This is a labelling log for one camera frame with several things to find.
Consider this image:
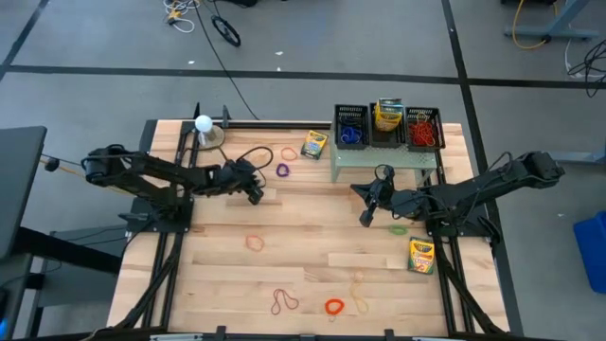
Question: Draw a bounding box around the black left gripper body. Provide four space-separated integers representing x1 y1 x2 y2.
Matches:
221 158 265 206

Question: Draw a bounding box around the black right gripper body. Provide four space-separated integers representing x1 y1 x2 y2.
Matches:
358 164 398 228

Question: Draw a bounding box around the black slotted plastic basket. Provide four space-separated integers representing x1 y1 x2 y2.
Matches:
369 101 407 150
334 104 371 152
404 106 447 153

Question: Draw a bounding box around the blue coil wristband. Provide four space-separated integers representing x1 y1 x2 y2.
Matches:
339 124 364 146

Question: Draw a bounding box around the grey desk leg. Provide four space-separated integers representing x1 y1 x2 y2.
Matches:
503 0 601 45
551 145 606 167

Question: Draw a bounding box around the green perforated metal shelf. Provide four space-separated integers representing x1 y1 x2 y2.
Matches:
330 116 438 187

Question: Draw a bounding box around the white globe lamp wooden base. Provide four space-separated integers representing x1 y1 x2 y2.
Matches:
194 114 226 151

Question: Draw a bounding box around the yellow rubber band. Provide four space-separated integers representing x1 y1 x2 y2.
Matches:
348 270 370 314

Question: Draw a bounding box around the black support beam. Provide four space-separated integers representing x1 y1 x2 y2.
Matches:
13 226 123 276

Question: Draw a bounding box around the blue plastic bin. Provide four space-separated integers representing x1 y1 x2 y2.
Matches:
573 210 606 296

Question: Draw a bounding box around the dark grey monitor panel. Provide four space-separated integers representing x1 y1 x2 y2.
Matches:
0 125 47 260

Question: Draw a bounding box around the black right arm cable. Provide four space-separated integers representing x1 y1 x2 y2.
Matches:
374 163 397 182

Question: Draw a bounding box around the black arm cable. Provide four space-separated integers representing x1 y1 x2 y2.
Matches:
235 145 276 188
374 163 397 182

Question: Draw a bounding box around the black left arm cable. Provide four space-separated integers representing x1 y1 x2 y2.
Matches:
235 145 276 188

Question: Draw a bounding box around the long black floor cable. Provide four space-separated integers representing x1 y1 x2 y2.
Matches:
192 0 260 121

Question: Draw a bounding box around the black coiled cable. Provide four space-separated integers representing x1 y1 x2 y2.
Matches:
210 14 243 48

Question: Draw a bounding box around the thin yellow cable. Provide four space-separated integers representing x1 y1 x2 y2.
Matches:
40 159 138 196

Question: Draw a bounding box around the white cable bundle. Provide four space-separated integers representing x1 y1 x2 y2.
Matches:
163 0 203 33

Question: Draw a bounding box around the yellow floor cable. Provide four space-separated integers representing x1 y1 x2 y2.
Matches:
511 0 549 50

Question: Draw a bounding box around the black cable bundle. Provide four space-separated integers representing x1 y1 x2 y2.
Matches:
566 37 606 99

